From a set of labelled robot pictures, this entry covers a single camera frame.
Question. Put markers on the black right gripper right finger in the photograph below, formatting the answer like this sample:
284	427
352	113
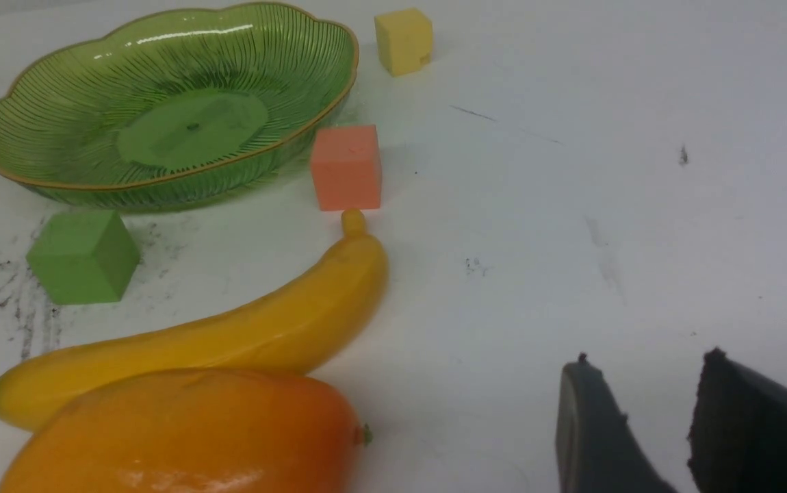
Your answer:
738	433

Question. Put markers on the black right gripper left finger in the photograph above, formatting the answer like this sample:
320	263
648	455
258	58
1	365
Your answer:
595	448

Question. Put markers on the yellow toy banana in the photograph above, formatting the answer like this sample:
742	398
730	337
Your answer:
296	328

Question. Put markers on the orange toy mango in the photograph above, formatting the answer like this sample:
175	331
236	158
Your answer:
196	430

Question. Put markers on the orange foam cube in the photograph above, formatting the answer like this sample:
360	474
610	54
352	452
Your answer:
346	168

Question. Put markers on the yellow foam cube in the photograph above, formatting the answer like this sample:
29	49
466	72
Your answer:
404	41

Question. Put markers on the green foam cube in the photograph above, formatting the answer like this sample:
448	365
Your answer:
84	257

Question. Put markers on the green glass plate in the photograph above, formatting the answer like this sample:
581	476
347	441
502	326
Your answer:
176	108

